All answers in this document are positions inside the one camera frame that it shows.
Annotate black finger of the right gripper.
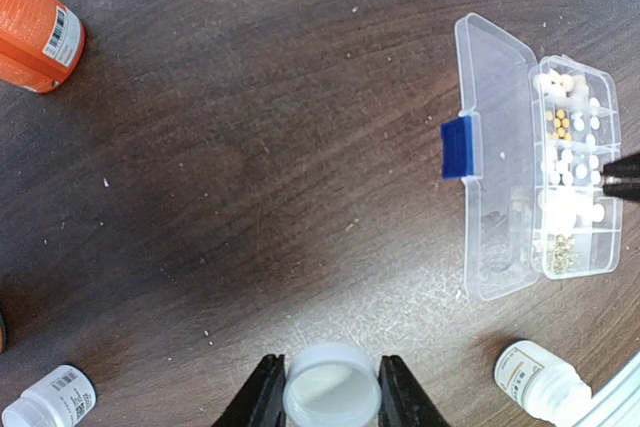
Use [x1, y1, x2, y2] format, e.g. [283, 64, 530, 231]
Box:
[601, 152, 640, 203]

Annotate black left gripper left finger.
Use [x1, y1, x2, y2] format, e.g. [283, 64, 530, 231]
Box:
[212, 354, 286, 427]

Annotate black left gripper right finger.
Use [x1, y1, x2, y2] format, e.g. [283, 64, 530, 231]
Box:
[378, 355, 450, 427]

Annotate clear plastic pill organizer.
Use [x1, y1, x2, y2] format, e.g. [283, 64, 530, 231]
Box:
[441, 13, 622, 301]

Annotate small white pill bottle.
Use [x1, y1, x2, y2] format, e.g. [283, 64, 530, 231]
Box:
[1, 365, 97, 427]

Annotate orange pill bottle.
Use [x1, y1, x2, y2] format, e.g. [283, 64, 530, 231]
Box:
[1, 0, 86, 94]

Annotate white pills in organizer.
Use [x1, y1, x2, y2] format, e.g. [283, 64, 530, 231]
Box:
[532, 62, 621, 280]

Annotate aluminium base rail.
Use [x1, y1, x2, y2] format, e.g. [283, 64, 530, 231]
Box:
[578, 353, 640, 427]

